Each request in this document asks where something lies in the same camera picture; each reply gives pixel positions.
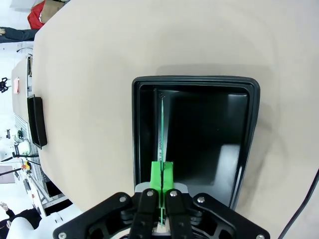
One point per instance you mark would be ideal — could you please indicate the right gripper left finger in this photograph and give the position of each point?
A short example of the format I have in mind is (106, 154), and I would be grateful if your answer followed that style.
(155, 176)

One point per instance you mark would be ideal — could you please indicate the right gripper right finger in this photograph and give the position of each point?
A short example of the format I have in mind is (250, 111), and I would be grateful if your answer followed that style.
(169, 178)

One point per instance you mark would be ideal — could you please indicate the thin printed circuit board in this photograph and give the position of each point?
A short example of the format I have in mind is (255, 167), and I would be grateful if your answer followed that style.
(162, 129)

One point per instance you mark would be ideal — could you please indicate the black plastic ESD tray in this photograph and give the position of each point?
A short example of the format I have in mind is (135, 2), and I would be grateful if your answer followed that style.
(38, 124)
(211, 124)

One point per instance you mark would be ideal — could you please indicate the yellow red emergency stop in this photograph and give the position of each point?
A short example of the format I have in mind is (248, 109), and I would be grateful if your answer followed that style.
(27, 165)

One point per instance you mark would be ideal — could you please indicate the white round device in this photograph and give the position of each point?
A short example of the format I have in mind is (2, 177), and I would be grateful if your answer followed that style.
(23, 147)

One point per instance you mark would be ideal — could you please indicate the person in black top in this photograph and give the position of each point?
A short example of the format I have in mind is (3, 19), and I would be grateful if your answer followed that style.
(15, 214)
(20, 35)

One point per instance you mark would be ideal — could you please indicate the pink paper note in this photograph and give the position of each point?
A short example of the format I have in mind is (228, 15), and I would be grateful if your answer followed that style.
(16, 85)

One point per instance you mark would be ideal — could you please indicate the brown cardboard box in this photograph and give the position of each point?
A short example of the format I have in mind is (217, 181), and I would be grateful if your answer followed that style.
(51, 10)

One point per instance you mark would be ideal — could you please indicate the red cloth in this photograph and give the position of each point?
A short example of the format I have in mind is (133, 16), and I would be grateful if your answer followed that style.
(35, 20)

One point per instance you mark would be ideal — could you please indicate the aluminium profile frame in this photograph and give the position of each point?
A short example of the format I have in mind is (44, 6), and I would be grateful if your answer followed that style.
(21, 122)

